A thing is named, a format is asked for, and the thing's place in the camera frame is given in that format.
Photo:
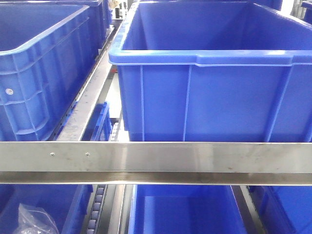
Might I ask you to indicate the blue shelf crate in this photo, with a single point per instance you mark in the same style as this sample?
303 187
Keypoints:
214 71
301 9
47 50

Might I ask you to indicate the blue shelf crate left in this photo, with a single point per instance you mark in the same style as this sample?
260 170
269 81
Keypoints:
47 50

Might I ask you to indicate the blue lower bin middle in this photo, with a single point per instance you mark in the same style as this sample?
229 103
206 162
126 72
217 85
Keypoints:
185 209

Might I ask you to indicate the blue shelf crate middle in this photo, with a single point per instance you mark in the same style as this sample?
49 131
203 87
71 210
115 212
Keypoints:
214 71

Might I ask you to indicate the blue shelf crate right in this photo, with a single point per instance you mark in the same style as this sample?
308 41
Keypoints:
301 9

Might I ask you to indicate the blue lower bin left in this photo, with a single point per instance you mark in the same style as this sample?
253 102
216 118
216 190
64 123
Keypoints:
66 204

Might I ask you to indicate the clear plastic bag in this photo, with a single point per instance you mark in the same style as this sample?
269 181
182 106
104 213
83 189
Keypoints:
34 220

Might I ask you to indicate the stainless steel shelf rail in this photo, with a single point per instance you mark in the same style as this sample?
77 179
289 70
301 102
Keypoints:
211 163

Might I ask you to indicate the blue bin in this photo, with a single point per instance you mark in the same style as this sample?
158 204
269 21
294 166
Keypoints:
185 209
66 204
284 209

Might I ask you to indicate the roller conveyor track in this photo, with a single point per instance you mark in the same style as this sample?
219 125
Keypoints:
96 210

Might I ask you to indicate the blue lower bin right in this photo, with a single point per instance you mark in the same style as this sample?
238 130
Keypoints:
284 209

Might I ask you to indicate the steel shelf divider rail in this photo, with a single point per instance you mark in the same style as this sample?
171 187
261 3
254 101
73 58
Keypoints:
74 124

